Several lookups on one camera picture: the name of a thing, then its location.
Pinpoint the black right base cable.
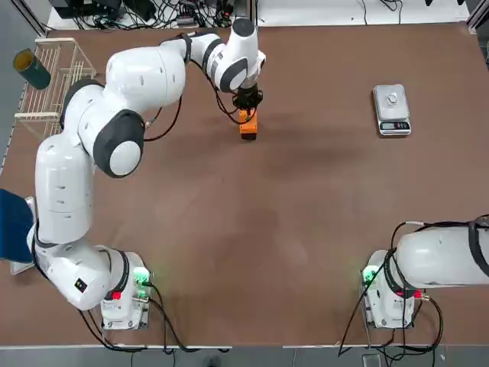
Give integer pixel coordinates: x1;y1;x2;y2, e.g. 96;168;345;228
338;267;444;359

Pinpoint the white wire basket rack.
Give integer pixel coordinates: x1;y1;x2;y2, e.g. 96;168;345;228
14;37;96;145

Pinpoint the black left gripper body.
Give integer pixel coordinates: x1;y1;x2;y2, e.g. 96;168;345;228
233;87;264;110

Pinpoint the black base cable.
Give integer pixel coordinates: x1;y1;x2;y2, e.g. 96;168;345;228
76;281;234;352
338;267;444;359

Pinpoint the aluminium frame profile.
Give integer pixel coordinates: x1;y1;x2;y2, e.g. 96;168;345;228
466;7;489;35

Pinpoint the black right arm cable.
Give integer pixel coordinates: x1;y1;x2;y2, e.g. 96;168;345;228
389;216;489;299

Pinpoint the black left base cable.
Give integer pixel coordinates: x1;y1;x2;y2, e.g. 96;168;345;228
76;281;234;352

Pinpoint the white electronic scale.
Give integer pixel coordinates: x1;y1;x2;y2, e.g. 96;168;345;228
373;84;413;137

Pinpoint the blue cloth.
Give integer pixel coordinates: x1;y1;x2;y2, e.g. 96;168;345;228
0;188;35;263

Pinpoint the dark teal cylinder cup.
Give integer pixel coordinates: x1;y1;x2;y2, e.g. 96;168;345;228
13;48;52;90

